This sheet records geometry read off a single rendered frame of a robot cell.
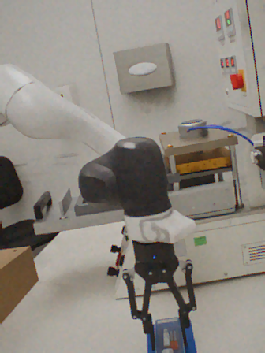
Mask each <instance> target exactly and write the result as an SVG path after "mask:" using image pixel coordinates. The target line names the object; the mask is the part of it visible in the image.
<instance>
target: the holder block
mask: <svg viewBox="0 0 265 353"><path fill-rule="evenodd" d="M73 208H74V212H75V216H80V215H85V214H93V213H98V212H103V211H107V210H116V209H121V208H123V206H112V207H107V208H102V209H97V208H95V207H93V206H91V205H89V204H88V203H86V202H85V200H84V199H83V197H82V195H81V193H80V195H79V197H78V199H77V202H76V203H75V205H74V207H73Z"/></svg>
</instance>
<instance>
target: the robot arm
mask: <svg viewBox="0 0 265 353"><path fill-rule="evenodd" d="M10 123H11V124H12V126H13V127H14V128H15V129H16V130H18V131H19V132H21V133H23V135H24V136H26V137H28V138H34V139H73V140H77V141H81V142H82V143H84V144H86V145H87V146H88V147H89V148H91V149H92V150H94V151H95V152H97V153H98V154H100V155H101V156H100V157H98V158H96V159H94V160H92V161H90V162H88V163H87V164H86V165H84V166H83V167H82V168H81V170H80V173H79V176H78V187H79V189H80V193H81V195H82V197H83V199H84V200H85V202H86V203H88V204H89V205H91V206H93V207H95V208H97V209H102V208H107V207H112V206H123V210H124V211H123V216H124V220H125V227H126V231H127V235H128V238H129V239H132V245H133V250H134V255H135V259H136V263H135V266H134V267H132V268H130V269H124V270H123V274H122V278H123V279H124V281H125V284H126V287H127V292H128V297H129V306H130V311H131V317H132V319H137V318H138V319H140V320H141V321H142V326H143V331H144V334H149V333H150V337H151V349H152V351H155V334H154V329H153V324H152V316H151V313H150V314H149V313H148V310H149V305H150V298H151V289H152V285H154V284H157V283H167V284H168V286H169V287H170V290H171V292H172V294H173V296H174V298H175V300H176V302H177V305H178V306H179V307H180V308H179V309H178V317H179V322H180V325H181V332H182V336H183V341H184V347H187V346H188V343H187V339H186V331H185V329H188V328H190V322H189V312H191V311H196V309H197V306H196V300H195V296H194V295H195V292H194V287H193V284H192V276H191V275H192V268H193V266H192V262H191V260H189V259H188V260H187V261H186V262H185V261H180V260H178V258H177V257H176V255H175V254H174V243H176V242H177V241H178V240H181V239H183V238H185V237H186V236H188V235H191V234H192V233H194V232H195V231H196V223H195V222H194V220H193V219H190V218H188V217H186V216H184V215H182V214H180V213H178V212H177V211H176V210H175V209H172V208H171V207H172V205H171V203H170V199H169V196H168V192H167V188H168V180H167V175H166V169H165V166H164V162H163V159H162V153H161V150H160V146H159V145H158V144H157V143H156V142H155V141H154V140H153V139H151V138H147V137H142V136H137V137H127V138H126V137H124V136H123V135H122V134H121V133H120V132H118V131H115V130H114V129H112V128H111V127H110V126H108V125H107V124H106V123H104V122H103V121H101V120H100V119H98V118H97V117H96V116H93V115H92V114H90V113H89V112H88V111H87V110H85V109H84V108H82V107H80V106H78V105H76V104H73V103H71V102H70V101H68V100H67V99H65V98H63V97H62V96H60V95H59V94H55V93H54V92H53V91H52V90H51V89H50V88H49V87H48V86H46V85H45V84H42V82H41V81H40V80H38V79H37V78H36V77H34V76H33V75H31V74H30V73H28V72H26V71H24V69H21V68H20V67H18V66H16V65H12V64H6V65H0V128H1V127H4V126H7V125H8V124H10ZM178 266H179V267H181V272H182V273H185V283H186V287H187V291H188V298H189V303H187V304H186V303H185V301H184V299H183V297H182V295H181V292H180V290H179V288H178V286H177V284H176V282H175V280H174V277H173V275H174V273H175V271H176V269H177V268H178ZM136 273H137V274H138V275H139V276H140V277H141V278H143V279H144V280H145V284H144V296H143V302H142V308H141V310H138V308H137V302H136V293H135V288H134V282H133V280H134V279H135V274H136Z"/></svg>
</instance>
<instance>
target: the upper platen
mask: <svg viewBox="0 0 265 353"><path fill-rule="evenodd" d="M164 158H165V161H166V165H167V167H168V169H169V173H171V171H170V163H169V157H168V156H165V154H164ZM175 158H176V164H177V171H178V172H179V175H180V180H184V179H189V178H194V177H202V176H207V175H211V174H216V173H224V172H229V171H232V166H231V161H230V151H229V150H228V149H227V148H225V147H220V148H215V149H210V150H198V151H193V152H188V153H184V154H176V155H175Z"/></svg>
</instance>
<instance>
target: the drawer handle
mask: <svg viewBox="0 0 265 353"><path fill-rule="evenodd" d="M52 203H53V202H52V199H51V195H50V192H49V191H45V192H44V193H43V195H42V196H41V197H40V198H39V200H37V202H36V203H35V204H34V206H33V211H34V215H35V219H36V220H37V219H42V218H43V209H44V207H45V205H50V204H52Z"/></svg>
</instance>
